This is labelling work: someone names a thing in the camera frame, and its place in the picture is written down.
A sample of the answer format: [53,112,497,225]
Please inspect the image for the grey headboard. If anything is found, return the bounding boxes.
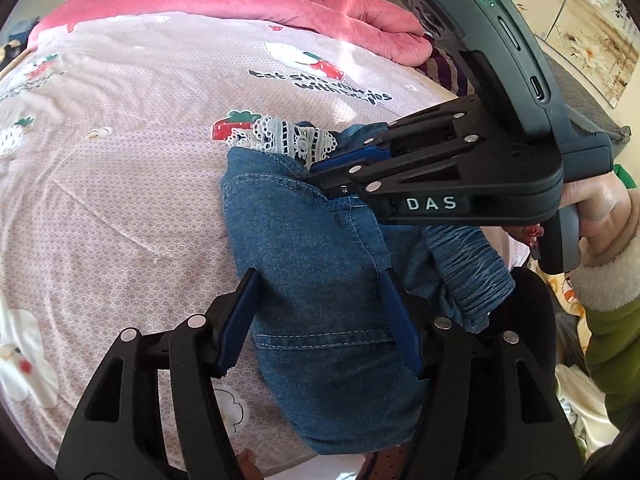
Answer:
[372,0,640,147]

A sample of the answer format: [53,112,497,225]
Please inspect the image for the green cloth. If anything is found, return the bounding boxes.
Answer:
[612,162,637,190]

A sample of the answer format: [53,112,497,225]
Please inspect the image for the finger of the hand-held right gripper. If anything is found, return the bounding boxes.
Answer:
[301,134,501,199]
[310,95,483,172]

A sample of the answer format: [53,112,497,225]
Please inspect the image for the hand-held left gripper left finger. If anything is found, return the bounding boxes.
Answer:
[54,267,261,480]

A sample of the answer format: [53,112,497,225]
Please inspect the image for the pink quilt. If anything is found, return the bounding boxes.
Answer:
[27,0,434,67]

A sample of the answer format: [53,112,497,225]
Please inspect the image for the person's right hand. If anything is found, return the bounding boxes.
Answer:
[502,160,633,261]

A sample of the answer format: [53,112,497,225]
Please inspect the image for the pink printed bedsheet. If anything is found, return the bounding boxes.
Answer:
[0,10,531,476]

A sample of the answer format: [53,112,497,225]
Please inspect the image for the dotted maroon slipper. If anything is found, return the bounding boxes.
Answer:
[359,444,417,480]

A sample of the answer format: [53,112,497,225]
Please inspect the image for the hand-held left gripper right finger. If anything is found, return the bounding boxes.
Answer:
[377,269,586,480]

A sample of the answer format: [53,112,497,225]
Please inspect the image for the blue denim pants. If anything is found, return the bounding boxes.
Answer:
[220,115,516,457]

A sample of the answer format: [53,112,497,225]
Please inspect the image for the striped cloth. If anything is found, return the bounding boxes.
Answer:
[419,45,474,100]

